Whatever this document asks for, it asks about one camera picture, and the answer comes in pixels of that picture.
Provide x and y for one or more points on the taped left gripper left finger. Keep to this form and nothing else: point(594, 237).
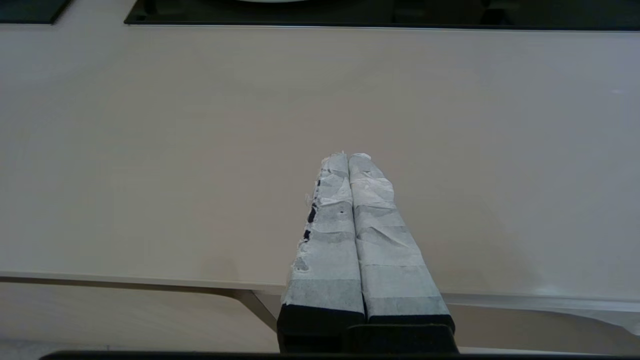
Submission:
point(327, 250)

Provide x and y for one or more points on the white round pot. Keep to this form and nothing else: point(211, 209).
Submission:
point(272, 1)

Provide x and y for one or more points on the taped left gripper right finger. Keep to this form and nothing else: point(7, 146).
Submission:
point(395, 260)

